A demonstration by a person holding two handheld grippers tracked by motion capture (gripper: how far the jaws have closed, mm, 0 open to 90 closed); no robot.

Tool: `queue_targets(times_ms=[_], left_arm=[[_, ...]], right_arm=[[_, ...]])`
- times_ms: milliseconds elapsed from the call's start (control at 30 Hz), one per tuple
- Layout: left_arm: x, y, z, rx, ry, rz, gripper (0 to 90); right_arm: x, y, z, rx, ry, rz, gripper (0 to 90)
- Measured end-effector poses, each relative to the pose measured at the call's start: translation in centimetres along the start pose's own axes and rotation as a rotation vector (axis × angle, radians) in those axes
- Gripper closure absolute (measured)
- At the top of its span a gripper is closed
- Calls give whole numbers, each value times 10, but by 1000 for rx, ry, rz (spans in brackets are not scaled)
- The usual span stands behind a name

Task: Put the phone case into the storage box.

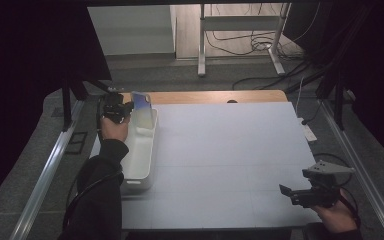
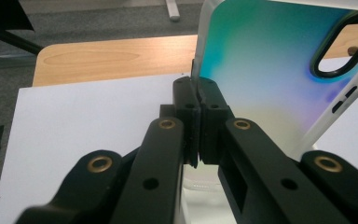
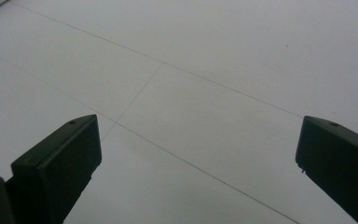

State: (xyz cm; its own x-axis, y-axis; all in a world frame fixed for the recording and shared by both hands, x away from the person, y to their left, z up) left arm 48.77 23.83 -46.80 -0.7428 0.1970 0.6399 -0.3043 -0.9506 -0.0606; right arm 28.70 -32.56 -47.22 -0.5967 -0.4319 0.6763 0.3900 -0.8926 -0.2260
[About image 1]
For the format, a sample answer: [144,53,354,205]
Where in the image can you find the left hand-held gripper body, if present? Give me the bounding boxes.
[98,92,129,125]

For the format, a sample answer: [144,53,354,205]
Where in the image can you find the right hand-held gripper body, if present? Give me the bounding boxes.
[289,160,356,209]

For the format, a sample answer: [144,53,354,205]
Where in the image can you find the iridescent clear phone case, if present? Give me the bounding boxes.
[130,91,155,131]

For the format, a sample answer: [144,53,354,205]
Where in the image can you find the white plastic storage bin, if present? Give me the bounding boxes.
[119,108,159,193]

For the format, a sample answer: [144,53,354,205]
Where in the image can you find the person's left hand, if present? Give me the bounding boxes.
[99,114,132,144]

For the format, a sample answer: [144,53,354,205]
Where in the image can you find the person's right hand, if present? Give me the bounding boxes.
[311,188,360,234]

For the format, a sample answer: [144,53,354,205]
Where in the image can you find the black metal stand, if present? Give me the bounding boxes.
[61,78,121,132]
[315,66,347,131]

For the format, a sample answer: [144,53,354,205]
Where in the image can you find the dark floor grate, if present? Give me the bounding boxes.
[64,131,89,156]

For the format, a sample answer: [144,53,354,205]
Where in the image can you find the white power strip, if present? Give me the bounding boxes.
[298,116,319,143]

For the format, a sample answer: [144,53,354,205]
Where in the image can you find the white cabinet panel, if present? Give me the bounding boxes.
[87,4,178,57]

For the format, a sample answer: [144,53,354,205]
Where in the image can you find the black curtain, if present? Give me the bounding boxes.
[283,0,384,164]
[0,0,113,214]

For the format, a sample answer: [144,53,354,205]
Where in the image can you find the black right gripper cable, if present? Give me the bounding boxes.
[338,173,362,229]

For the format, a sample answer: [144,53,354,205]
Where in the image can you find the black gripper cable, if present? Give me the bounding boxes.
[338,173,362,229]
[62,169,125,232]

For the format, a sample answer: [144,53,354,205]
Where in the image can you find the aluminium floor rail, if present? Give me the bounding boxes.
[8,99,86,240]
[318,99,384,240]

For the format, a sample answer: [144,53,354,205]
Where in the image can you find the black plug cable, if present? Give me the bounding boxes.
[301,99,325,126]

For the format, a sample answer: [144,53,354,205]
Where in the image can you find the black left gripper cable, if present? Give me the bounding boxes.
[62,169,125,232]

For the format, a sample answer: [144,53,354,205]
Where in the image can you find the thin white cable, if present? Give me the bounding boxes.
[294,76,306,118]

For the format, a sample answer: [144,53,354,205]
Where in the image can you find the white metal desk frame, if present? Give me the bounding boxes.
[197,3,293,78]

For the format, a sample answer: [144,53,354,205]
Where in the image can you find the tangle of black floor cables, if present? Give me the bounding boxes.
[204,3,321,92]

